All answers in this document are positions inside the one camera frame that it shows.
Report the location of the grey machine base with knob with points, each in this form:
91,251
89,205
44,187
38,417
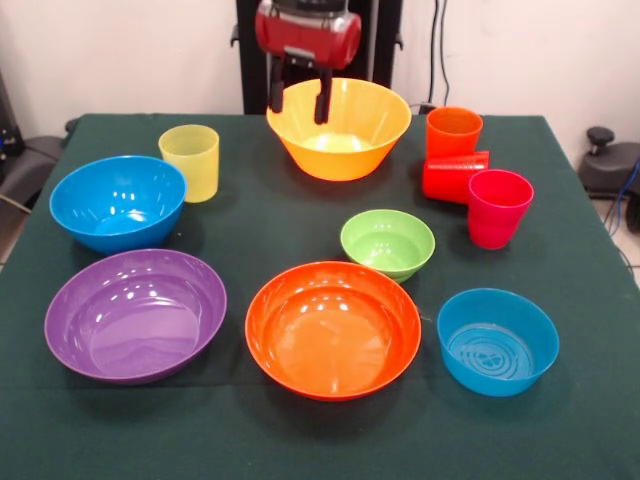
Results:
610,170

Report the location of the purple bowl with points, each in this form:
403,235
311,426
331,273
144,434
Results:
135,325

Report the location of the orange cup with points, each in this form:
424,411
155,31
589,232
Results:
452,137

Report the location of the yellow cup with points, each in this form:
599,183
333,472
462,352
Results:
192,170

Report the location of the wide orange-red bowl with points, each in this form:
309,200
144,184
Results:
330,340

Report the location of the black power plug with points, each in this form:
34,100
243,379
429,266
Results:
426,107

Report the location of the light orange bowl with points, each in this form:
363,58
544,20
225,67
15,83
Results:
350,150

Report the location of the pink cup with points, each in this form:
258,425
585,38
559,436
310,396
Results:
497,220

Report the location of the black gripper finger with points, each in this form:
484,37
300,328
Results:
276,90
322,100

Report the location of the dark green tablecloth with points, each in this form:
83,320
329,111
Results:
280,430

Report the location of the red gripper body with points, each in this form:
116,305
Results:
310,40

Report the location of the red cup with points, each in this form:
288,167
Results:
445,180

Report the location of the green bowl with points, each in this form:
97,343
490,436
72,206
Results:
387,247

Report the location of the deep blue bowl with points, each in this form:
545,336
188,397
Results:
115,200

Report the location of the small blue ringed bowl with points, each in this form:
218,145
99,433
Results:
500,350

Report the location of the grey floor equipment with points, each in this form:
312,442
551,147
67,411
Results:
30,165

